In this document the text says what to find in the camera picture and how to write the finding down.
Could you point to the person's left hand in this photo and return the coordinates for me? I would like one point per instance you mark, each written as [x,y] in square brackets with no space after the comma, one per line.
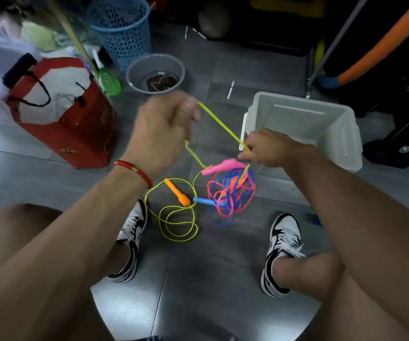
[158,134]

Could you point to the person's right hand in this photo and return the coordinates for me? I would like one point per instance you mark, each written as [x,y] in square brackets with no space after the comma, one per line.
[275,149]

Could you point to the grey plastic storage bin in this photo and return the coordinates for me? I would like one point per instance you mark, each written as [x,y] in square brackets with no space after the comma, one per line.
[304,117]

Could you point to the person's left forearm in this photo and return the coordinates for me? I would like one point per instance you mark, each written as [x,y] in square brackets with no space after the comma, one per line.
[58,259]

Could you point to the person's right forearm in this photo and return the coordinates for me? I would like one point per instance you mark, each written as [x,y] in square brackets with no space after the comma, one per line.
[371,237]

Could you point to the person's right shoe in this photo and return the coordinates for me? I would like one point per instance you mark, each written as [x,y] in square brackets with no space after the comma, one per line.
[286,230]

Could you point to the person's shoe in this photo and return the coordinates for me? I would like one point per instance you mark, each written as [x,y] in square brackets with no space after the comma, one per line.
[286,230]
[135,223]

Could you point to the person's left shoe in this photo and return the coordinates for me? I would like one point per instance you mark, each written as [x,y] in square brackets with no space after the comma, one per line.
[135,223]

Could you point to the person's right leg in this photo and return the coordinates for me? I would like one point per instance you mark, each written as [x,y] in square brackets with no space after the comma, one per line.
[311,277]

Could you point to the person's leg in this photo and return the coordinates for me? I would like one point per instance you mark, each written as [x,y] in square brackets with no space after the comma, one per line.
[9,230]
[311,277]

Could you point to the person's left leg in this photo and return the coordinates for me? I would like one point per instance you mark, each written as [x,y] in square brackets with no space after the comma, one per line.
[9,230]

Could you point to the grey plastic basin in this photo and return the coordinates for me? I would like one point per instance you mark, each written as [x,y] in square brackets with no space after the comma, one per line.
[137,72]

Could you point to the green spray bottle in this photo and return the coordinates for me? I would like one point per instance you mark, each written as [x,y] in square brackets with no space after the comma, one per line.
[109,83]

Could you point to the red paper bag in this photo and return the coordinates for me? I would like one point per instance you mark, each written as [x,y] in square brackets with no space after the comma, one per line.
[83,138]

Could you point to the blue mesh wastebasket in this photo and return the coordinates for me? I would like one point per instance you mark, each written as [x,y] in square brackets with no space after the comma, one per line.
[122,35]

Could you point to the black weight machine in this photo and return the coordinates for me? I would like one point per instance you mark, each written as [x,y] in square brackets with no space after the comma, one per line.
[403,138]

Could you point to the brown ball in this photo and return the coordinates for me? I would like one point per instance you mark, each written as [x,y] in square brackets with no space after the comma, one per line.
[214,19]

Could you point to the white oval side table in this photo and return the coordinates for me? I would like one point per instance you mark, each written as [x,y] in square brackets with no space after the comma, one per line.
[73,35]

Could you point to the multicoloured hula hoop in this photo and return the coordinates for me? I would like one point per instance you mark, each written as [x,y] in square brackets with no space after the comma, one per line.
[378,49]

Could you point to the yellow flat board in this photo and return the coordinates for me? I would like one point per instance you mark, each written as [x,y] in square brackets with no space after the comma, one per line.
[286,5]

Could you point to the black rectangular pad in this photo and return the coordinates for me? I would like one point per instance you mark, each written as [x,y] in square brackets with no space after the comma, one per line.
[19,70]

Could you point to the clear plastic bag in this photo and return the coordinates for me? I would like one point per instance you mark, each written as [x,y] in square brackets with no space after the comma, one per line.
[37,35]

